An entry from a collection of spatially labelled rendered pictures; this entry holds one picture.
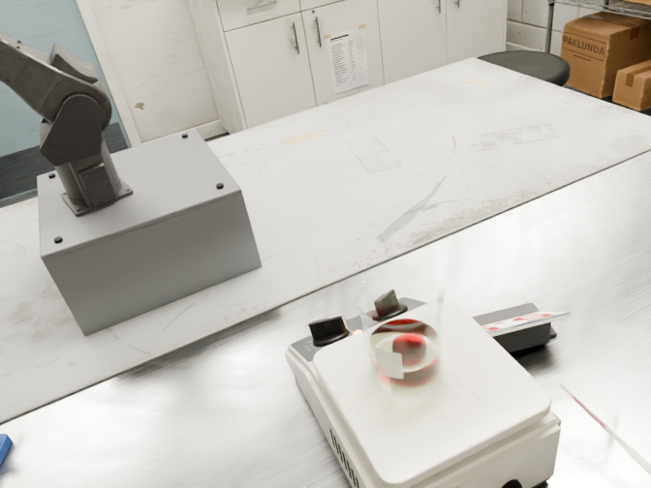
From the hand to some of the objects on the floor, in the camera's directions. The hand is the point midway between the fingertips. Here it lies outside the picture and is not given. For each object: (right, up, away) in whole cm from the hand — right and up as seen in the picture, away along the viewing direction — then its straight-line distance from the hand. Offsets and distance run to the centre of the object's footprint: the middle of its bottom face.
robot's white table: (+30, -130, +90) cm, 161 cm away
